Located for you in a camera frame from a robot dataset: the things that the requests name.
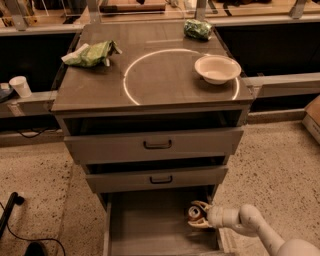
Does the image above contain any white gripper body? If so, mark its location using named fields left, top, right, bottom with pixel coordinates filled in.
left=207, top=206, right=234, bottom=228

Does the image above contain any black drawer handle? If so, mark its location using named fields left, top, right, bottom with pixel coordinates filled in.
left=143, top=140, right=172, bottom=150
left=149, top=175, right=173, bottom=184

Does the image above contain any grey drawer cabinet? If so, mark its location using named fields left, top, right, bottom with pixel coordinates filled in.
left=50, top=21, right=255, bottom=256

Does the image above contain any cardboard box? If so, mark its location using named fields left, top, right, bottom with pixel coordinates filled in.
left=302, top=95, right=320, bottom=144

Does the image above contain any orange soda can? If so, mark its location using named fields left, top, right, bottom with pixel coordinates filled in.
left=188, top=205, right=205, bottom=221

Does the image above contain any white bowl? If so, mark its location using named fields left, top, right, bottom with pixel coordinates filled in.
left=194, top=55, right=241, bottom=85

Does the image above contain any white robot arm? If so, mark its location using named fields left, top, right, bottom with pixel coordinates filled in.
left=188, top=200, right=320, bottom=256

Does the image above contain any black floor cable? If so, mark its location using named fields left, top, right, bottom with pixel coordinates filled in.
left=0, top=201, right=67, bottom=256

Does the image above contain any dark plate on ledge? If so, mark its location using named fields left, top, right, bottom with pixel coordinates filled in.
left=0, top=83, right=14, bottom=103

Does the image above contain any open bottom drawer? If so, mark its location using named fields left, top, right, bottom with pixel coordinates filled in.
left=103, top=186, right=235, bottom=256

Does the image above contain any crumpled green snack bag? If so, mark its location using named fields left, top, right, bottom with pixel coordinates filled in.
left=184, top=19, right=212, bottom=41

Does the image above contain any black top drawer handle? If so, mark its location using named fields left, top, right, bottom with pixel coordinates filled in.
left=143, top=140, right=172, bottom=150

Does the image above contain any green chip bag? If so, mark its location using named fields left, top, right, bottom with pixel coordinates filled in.
left=61, top=40, right=122, bottom=68

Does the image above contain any white paper cup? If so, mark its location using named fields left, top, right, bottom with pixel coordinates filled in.
left=9, top=76, right=32, bottom=98

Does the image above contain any black pole on floor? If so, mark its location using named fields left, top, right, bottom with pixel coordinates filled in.
left=0, top=192, right=25, bottom=238

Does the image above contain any middle drawer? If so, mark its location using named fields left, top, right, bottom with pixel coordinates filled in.
left=86, top=166, right=228, bottom=193

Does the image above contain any top drawer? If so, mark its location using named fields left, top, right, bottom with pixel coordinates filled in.
left=65, top=128, right=243, bottom=164

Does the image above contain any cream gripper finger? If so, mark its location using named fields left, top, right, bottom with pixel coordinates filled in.
left=188, top=218, right=211, bottom=229
left=191, top=200, right=212, bottom=213

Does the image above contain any black middle drawer handle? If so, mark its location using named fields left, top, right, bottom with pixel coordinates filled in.
left=149, top=175, right=173, bottom=184

